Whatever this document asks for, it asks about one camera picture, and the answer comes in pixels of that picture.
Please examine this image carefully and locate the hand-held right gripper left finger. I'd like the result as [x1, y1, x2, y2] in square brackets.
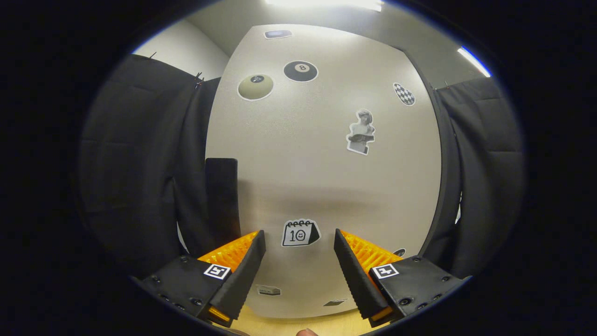
[139, 230, 266, 327]

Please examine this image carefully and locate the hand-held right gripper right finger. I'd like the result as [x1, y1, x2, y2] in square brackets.
[333, 228, 472, 328]

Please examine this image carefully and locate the black cabinet door handle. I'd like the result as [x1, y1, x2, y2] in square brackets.
[205, 158, 241, 246]

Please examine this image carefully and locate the black backdrop cloth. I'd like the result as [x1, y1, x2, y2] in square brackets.
[78, 53, 526, 280]

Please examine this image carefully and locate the long ceiling light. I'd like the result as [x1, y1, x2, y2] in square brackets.
[456, 45, 492, 78]

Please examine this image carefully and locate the square ceiling light panel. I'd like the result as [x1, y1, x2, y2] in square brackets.
[265, 0, 385, 13]

